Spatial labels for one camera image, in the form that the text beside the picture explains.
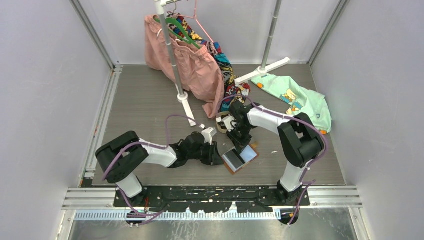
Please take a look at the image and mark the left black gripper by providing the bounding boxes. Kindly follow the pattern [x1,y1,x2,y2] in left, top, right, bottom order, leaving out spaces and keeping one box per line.
[187,139,224,165]

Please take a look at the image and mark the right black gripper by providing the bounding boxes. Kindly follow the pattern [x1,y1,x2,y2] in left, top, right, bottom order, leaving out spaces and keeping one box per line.
[226,124,253,155]

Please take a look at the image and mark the brown leather card holder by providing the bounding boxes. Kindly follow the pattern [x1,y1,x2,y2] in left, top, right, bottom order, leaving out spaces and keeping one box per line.
[221,144,259,175]

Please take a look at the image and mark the beige oval card tray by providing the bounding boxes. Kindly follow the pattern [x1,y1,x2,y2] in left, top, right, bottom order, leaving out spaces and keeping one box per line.
[215,111,236,134]

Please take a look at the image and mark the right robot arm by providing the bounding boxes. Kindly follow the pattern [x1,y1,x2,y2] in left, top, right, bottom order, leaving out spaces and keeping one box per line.
[226,101,325,206]

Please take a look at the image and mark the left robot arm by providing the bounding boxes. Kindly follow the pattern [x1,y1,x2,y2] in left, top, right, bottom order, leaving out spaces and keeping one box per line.
[95,131,224,207]

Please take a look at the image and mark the colourful comic print garment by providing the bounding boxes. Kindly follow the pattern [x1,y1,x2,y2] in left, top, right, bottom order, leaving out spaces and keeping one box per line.
[166,11,251,112]

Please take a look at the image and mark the mint cartoon print cloth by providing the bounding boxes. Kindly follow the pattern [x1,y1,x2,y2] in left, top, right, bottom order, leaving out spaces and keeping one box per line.
[251,74,332,135]

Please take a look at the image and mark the pink skirt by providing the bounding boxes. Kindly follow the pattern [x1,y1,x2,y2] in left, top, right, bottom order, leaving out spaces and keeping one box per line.
[144,15,225,119]

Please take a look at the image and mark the green clothes hanger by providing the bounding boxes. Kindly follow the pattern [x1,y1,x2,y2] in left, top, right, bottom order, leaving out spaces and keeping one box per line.
[165,17,202,50]

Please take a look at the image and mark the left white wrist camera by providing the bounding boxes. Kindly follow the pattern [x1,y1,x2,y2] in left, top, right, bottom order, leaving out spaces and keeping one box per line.
[201,127,217,145]

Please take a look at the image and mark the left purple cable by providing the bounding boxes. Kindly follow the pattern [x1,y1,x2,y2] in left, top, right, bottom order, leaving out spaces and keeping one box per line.
[101,114,205,226]

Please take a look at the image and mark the purple cable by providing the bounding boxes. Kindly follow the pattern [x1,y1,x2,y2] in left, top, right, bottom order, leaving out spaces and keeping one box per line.
[101,114,205,226]
[215,94,329,227]

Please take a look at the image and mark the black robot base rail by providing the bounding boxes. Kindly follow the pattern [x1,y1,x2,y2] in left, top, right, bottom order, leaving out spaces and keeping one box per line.
[113,185,310,213]

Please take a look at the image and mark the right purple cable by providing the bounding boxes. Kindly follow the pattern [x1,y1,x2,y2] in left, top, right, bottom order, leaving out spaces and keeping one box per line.
[215,94,329,227]

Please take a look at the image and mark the white clothes rack right post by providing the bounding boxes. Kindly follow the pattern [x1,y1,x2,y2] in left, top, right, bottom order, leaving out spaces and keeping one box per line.
[234,0,290,85]

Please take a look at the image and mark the white clothes rack post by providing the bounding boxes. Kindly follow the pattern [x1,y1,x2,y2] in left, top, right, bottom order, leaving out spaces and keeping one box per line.
[234,0,290,85]
[153,0,196,127]

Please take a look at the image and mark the pink wire hanger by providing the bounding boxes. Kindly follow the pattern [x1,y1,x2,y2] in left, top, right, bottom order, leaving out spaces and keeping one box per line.
[179,0,215,43]

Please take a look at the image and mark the white clothes rack left post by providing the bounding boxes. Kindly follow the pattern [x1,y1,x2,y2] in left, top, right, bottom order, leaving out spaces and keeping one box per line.
[153,0,196,127]

